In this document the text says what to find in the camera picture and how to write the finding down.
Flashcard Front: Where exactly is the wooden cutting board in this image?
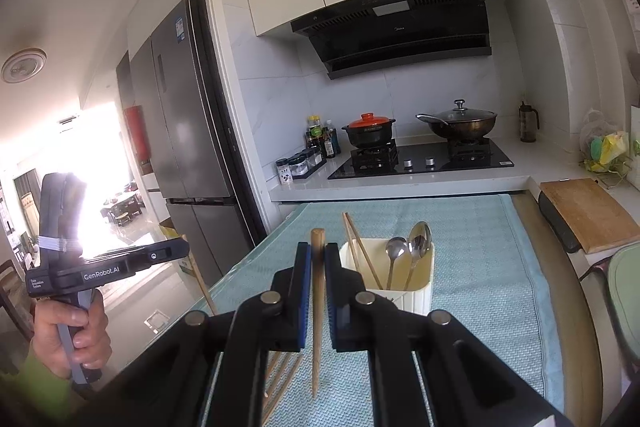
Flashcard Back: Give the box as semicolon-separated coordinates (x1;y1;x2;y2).
539;178;639;255

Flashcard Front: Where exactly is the large steel spoon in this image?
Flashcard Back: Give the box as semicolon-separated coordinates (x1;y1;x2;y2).
404;221;433;291

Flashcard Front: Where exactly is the wok with glass lid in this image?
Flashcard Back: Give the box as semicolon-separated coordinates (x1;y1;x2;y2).
416;98;497;141

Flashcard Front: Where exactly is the spice jar rack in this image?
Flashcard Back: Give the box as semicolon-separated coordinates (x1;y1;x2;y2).
276;147;326;185

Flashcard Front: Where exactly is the cream utensil holder box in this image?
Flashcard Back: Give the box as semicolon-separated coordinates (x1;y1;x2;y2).
340;239;435;315

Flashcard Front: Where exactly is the black range hood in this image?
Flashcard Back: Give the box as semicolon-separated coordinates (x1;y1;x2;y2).
291;0;491;79

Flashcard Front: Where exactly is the grey double door refrigerator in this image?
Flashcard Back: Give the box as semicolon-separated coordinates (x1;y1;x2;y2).
129;0;252;286

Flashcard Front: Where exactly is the light blue table towel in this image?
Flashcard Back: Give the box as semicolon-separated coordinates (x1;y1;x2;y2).
210;195;565;410

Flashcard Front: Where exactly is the black gas hob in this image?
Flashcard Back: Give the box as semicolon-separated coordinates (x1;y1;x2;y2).
329;138;514;180

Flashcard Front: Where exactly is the person left hand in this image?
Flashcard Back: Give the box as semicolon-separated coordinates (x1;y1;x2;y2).
32;291;112;379

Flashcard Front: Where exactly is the dark glass kettle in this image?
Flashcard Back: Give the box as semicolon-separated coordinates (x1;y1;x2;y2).
518;102;540;143

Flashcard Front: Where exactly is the plastic bag with sponges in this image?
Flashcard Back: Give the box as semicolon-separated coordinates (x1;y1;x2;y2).
579;108;630;176

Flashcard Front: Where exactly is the wooden chopstick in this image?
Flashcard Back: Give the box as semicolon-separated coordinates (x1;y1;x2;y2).
310;229;326;399
343;212;374;288
262;353;303;426
345;212;383;289
262;352;295;413
188;251;218;317
264;352;282;401

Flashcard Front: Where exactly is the sauce bottles group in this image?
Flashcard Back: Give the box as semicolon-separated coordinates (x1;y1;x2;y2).
306;115;341;158

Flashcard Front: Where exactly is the black pot red lid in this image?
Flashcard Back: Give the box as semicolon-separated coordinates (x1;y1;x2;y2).
343;113;395;150

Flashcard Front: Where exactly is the small steel spoon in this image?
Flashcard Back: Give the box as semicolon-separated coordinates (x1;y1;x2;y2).
385;236;408;291

